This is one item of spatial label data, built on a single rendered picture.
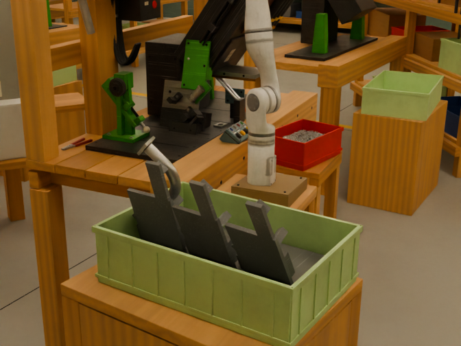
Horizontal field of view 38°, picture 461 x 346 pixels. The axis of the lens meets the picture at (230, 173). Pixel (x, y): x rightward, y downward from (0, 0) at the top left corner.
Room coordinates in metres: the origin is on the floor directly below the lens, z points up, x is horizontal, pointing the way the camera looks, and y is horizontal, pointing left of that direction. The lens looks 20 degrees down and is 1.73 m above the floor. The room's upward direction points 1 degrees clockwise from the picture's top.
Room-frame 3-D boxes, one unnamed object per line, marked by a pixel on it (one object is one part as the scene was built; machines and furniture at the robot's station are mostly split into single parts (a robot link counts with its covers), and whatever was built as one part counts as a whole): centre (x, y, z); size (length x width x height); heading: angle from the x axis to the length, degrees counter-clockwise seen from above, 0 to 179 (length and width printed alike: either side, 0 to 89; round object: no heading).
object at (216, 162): (2.86, -0.09, 0.82); 1.50 x 0.14 x 0.15; 156
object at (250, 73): (3.01, 0.04, 1.11); 0.39 x 0.16 x 0.03; 66
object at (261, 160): (2.19, -0.10, 0.98); 0.09 x 0.09 x 0.17; 68
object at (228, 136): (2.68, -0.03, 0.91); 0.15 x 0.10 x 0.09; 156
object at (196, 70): (2.88, 0.14, 1.17); 0.13 x 0.12 x 0.20; 156
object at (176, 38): (3.13, 0.25, 1.07); 0.30 x 0.18 x 0.34; 156
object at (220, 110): (2.98, 0.17, 0.89); 1.10 x 0.42 x 0.02; 156
